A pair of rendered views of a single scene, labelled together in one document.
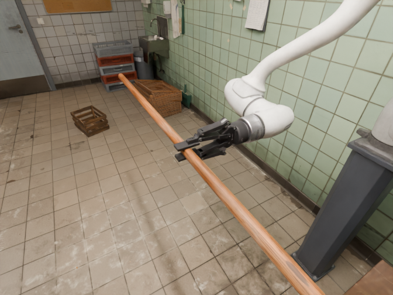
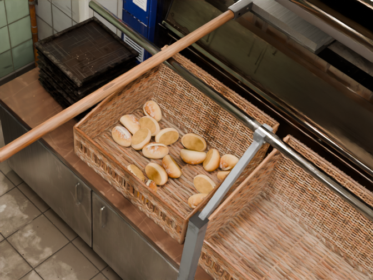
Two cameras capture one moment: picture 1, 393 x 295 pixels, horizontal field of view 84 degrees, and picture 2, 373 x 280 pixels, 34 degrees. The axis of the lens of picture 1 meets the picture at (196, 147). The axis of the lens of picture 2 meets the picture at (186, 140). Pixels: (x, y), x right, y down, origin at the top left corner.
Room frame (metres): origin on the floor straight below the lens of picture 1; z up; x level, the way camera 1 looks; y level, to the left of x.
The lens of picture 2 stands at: (0.42, 1.01, 2.38)
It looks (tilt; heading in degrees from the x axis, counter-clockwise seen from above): 49 degrees down; 246
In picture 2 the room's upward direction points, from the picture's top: 10 degrees clockwise
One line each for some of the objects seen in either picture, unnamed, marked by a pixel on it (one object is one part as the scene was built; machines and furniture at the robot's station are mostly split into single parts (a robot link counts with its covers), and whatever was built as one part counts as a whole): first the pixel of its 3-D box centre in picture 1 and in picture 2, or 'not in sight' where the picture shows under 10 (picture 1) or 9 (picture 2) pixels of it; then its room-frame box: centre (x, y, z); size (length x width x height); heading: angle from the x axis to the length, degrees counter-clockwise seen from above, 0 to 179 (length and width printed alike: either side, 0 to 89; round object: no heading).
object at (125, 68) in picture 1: (116, 66); not in sight; (4.04, 1.46, 0.38); 0.60 x 0.40 x 0.16; 117
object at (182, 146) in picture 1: (186, 144); not in sight; (0.51, 0.03, 1.20); 0.07 x 0.03 x 0.01; 119
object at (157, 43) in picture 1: (154, 49); not in sight; (3.86, 0.70, 0.71); 0.47 x 0.36 x 0.91; 29
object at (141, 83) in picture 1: (158, 89); not in sight; (3.06, 0.56, 0.32); 0.56 x 0.49 x 0.28; 37
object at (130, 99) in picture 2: not in sight; (173, 138); (-0.12, -0.33, 0.72); 0.56 x 0.49 x 0.28; 121
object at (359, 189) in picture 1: (340, 218); not in sight; (0.75, -0.82, 0.50); 0.21 x 0.21 x 1.00; 27
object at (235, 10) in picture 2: not in sight; (240, 8); (-0.33, -0.43, 1.20); 0.09 x 0.04 x 0.03; 29
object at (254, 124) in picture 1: (248, 129); not in sight; (0.62, -0.17, 1.18); 0.09 x 0.06 x 0.09; 29
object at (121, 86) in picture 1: (120, 82); not in sight; (4.05, 1.45, 0.08); 0.60 x 0.40 x 0.16; 121
